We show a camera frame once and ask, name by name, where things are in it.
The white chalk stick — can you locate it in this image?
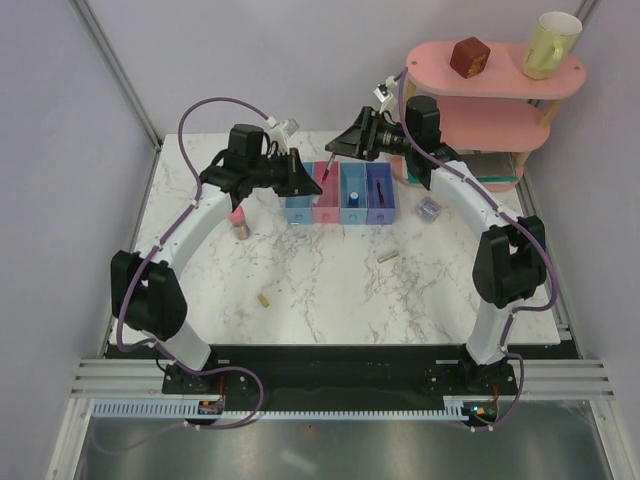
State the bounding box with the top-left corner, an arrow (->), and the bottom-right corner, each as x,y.
377,250 -> 399,264

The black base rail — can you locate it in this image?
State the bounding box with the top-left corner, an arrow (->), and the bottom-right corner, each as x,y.
107,342 -> 584,412

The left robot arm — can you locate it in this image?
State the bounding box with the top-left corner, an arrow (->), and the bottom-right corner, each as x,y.
110,124 -> 322,393

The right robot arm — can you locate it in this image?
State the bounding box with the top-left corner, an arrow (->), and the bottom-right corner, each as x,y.
325,95 -> 547,394

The yellow eraser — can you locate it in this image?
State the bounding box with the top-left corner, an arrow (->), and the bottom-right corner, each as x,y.
258,294 -> 270,308

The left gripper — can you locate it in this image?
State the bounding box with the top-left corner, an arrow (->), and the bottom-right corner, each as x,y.
249,149 -> 322,198

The cyan drawer bin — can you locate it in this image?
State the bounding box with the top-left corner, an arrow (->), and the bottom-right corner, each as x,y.
340,162 -> 368,225

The light blue drawer bin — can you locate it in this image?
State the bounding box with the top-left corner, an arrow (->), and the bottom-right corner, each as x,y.
283,160 -> 316,226

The pink drawer bin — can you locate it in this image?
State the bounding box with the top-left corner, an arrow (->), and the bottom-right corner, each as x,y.
312,162 -> 340,224

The purple drawer bin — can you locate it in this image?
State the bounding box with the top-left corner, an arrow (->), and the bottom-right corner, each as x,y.
366,163 -> 396,225

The pink three tier shelf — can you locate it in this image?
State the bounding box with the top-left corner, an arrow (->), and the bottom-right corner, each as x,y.
405,41 -> 586,192

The pink cap bottle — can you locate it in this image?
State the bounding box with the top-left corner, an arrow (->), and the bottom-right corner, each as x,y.
228,206 -> 250,240

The dark setup guide booklet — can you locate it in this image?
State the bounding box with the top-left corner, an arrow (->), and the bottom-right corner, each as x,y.
460,152 -> 517,183

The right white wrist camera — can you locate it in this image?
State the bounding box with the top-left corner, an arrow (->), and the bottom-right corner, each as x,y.
374,76 -> 398,114

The green folder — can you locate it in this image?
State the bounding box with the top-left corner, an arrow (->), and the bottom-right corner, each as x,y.
392,151 -> 518,185

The white cable duct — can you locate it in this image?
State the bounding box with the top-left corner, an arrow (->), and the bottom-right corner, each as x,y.
92,399 -> 469,421

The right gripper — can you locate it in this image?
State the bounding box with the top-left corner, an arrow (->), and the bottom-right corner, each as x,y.
326,106 -> 416,162

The yellow green mug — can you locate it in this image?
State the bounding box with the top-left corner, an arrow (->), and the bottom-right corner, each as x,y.
522,11 -> 583,80

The brown cube box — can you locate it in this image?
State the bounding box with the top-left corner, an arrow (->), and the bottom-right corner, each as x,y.
449,37 -> 491,79

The blue cap stamp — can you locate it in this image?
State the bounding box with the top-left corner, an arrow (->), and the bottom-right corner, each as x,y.
348,191 -> 360,208

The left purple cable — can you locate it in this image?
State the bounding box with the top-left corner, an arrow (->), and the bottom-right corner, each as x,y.
91,97 -> 279,456

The clear paperclip box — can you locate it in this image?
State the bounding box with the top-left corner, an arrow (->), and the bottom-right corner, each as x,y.
417,197 -> 442,223

